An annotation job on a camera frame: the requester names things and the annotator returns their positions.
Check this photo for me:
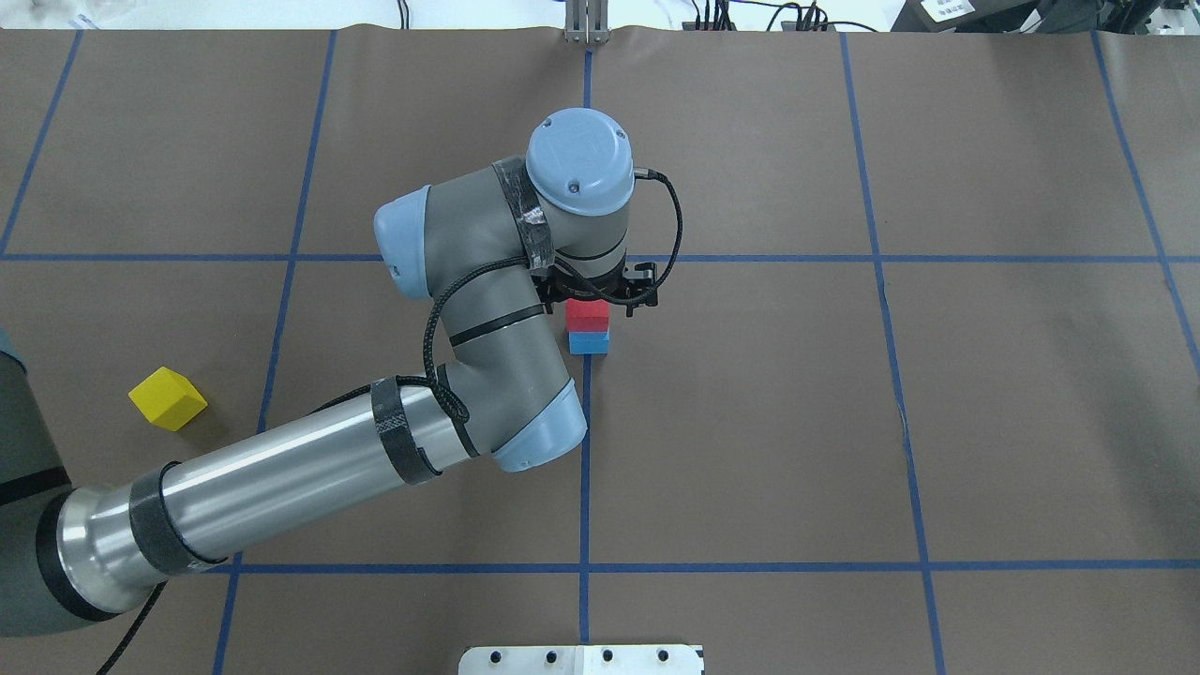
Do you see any blue block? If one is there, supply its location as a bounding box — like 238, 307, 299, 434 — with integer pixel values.
568, 331, 611, 356

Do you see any white camera post with base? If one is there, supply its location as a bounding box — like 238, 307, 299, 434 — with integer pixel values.
457, 643, 706, 674

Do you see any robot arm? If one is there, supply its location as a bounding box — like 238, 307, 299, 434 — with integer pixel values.
1, 108, 656, 637

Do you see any aluminium frame post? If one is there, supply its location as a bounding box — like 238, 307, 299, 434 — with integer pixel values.
562, 0, 611, 46

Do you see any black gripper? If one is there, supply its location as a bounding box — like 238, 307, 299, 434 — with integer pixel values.
539, 265, 626, 305

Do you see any yellow block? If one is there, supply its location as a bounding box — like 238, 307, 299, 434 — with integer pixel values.
127, 368, 208, 432

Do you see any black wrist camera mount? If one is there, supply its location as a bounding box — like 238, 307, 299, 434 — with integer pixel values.
614, 262, 659, 319

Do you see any red block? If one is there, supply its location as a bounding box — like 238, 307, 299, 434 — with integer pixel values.
566, 298, 611, 335

